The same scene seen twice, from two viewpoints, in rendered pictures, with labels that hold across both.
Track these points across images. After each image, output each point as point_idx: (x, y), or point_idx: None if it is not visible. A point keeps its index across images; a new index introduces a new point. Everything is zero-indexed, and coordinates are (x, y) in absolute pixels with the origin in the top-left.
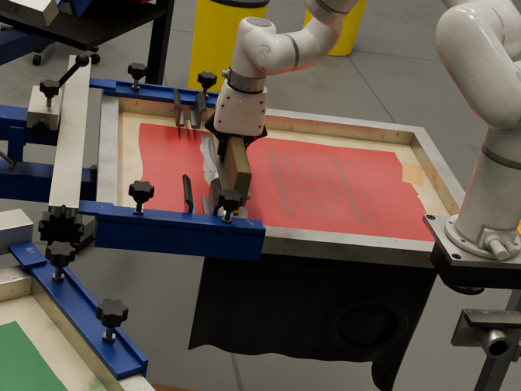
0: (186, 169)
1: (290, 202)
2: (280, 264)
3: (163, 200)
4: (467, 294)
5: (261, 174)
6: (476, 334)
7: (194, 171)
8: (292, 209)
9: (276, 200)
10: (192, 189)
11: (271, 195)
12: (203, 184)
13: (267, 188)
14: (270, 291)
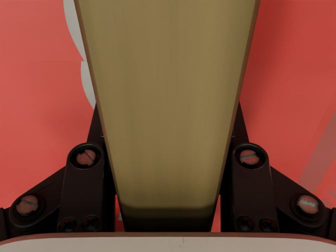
0: (8, 52)
1: (330, 166)
2: None
3: (9, 193)
4: None
5: (323, 26)
6: None
7: (40, 58)
8: (320, 185)
9: (293, 162)
10: (62, 152)
11: (290, 147)
12: (87, 126)
13: (293, 118)
14: None
